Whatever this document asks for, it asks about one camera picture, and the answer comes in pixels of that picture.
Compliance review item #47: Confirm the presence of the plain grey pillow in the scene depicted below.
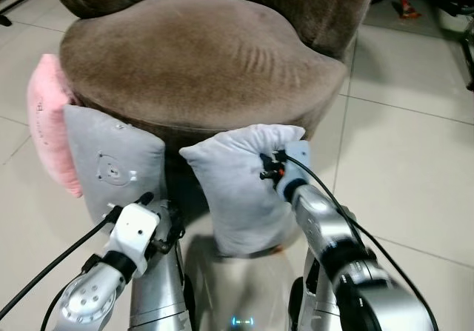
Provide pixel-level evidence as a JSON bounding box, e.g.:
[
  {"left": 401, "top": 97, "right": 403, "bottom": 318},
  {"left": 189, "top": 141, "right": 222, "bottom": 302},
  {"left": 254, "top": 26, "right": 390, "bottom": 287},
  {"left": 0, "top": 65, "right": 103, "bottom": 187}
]
[{"left": 179, "top": 124, "right": 306, "bottom": 258}]

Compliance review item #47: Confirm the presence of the grey pillow with bear print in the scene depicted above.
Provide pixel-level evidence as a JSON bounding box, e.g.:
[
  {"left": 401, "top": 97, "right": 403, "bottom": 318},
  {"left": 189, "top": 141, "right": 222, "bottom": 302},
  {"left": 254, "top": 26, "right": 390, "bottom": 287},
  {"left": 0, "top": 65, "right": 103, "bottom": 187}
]
[{"left": 63, "top": 104, "right": 167, "bottom": 224}]

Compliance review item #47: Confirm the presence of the pink pillow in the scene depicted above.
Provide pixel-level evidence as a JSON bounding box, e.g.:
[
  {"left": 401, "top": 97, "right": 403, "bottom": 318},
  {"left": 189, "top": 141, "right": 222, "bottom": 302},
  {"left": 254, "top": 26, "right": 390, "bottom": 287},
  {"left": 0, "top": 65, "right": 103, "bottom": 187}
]
[{"left": 27, "top": 53, "right": 84, "bottom": 198}]

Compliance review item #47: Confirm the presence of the brown round velvet sofa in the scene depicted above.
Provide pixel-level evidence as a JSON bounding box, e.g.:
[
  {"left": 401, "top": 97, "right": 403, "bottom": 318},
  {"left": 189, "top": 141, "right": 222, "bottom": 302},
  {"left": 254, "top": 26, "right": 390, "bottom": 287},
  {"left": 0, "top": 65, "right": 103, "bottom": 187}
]
[{"left": 46, "top": 0, "right": 381, "bottom": 154}]

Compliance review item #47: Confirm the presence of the silver left robot leg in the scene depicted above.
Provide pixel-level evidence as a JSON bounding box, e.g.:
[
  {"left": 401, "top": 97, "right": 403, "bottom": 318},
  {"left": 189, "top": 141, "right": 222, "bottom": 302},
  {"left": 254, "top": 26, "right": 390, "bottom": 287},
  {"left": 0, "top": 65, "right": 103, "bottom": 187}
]
[{"left": 130, "top": 201, "right": 196, "bottom": 331}]

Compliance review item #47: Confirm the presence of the silver robot leg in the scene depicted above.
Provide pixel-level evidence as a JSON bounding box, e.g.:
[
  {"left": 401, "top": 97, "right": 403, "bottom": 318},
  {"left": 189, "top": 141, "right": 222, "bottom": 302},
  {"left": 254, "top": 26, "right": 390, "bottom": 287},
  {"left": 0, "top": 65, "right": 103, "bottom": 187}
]
[
  {"left": 130, "top": 201, "right": 196, "bottom": 331},
  {"left": 289, "top": 272, "right": 336, "bottom": 331}
]

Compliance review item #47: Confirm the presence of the silver right robot leg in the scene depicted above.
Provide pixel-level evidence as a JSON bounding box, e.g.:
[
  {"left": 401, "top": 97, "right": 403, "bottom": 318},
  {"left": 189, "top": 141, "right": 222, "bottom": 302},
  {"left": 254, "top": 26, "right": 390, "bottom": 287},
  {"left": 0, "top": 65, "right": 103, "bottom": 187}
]
[{"left": 289, "top": 272, "right": 336, "bottom": 331}]

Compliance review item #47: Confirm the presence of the black metal stand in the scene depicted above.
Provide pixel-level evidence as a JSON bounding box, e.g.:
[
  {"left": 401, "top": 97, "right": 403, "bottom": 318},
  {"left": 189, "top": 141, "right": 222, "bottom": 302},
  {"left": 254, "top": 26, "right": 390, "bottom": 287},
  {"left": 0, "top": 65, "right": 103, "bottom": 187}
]
[{"left": 458, "top": 13, "right": 474, "bottom": 92}]

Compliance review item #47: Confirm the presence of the orange snack packet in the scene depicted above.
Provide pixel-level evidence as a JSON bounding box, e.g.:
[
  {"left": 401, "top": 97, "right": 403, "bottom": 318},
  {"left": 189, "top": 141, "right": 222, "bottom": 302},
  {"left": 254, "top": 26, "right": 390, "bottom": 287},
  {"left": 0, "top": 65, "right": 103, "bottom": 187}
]
[{"left": 398, "top": 0, "right": 421, "bottom": 19}]

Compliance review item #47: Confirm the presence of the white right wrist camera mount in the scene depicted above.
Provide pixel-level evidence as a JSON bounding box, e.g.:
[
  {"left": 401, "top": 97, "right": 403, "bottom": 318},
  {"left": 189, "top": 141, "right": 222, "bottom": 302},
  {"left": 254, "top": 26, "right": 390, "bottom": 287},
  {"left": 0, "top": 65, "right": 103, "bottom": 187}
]
[{"left": 278, "top": 140, "right": 313, "bottom": 193}]

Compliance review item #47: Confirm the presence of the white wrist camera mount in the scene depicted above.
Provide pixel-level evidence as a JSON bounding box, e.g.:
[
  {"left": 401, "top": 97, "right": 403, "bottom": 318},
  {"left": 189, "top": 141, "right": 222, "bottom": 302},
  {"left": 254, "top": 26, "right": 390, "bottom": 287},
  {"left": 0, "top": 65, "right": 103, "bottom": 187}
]
[
  {"left": 278, "top": 140, "right": 313, "bottom": 193},
  {"left": 110, "top": 204, "right": 161, "bottom": 273}
]

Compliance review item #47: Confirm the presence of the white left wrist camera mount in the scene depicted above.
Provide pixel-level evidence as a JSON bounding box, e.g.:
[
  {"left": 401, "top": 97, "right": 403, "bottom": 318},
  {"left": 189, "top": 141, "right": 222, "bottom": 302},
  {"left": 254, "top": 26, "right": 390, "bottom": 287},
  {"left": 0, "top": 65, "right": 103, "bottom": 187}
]
[{"left": 110, "top": 204, "right": 161, "bottom": 273}]

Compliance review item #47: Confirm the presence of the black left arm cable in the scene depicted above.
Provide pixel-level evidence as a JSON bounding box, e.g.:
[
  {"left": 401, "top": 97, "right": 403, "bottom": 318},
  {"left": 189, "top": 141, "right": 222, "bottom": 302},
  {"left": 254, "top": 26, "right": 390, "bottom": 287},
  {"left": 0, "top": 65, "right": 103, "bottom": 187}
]
[{"left": 0, "top": 207, "right": 123, "bottom": 321}]

